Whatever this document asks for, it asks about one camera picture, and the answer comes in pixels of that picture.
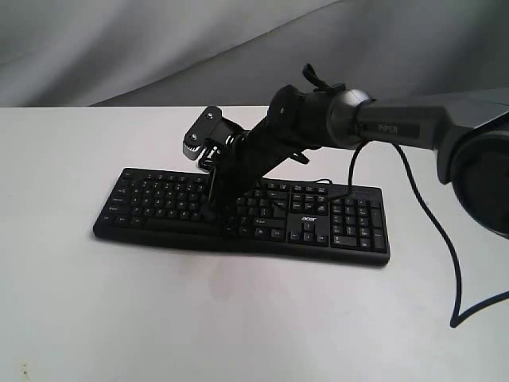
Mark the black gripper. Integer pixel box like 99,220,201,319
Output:
201,119,309,235

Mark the black Acer keyboard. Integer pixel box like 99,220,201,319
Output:
93,168,390,266

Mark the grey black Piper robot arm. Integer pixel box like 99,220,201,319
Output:
210,67,508,236

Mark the grey backdrop cloth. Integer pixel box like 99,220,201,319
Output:
1,1,508,107

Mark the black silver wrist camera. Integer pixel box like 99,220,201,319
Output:
183,106,244,173

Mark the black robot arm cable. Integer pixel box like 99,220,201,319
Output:
347,141,509,328

